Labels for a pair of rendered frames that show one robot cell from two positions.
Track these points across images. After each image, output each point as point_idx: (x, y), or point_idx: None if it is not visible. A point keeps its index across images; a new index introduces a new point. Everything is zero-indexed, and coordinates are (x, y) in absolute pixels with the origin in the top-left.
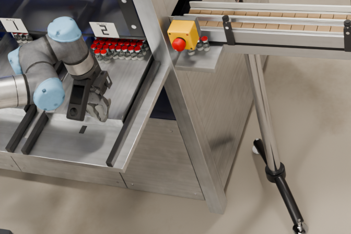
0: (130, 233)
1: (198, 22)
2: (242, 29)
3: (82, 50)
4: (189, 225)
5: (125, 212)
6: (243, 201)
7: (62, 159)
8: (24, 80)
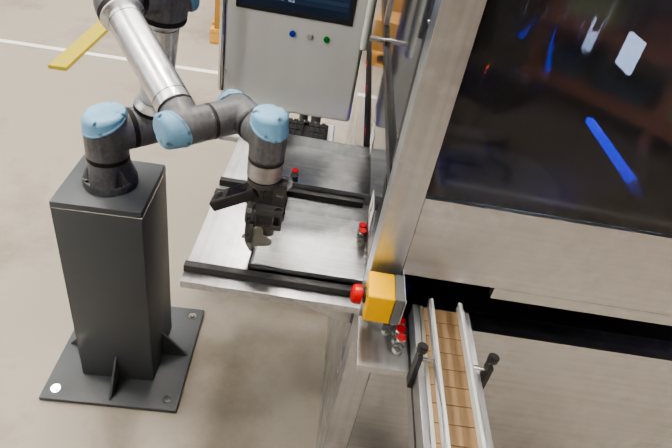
0: (276, 391)
1: (403, 311)
2: (425, 385)
3: (259, 155)
4: None
5: (303, 380)
6: None
7: (203, 225)
8: (172, 95)
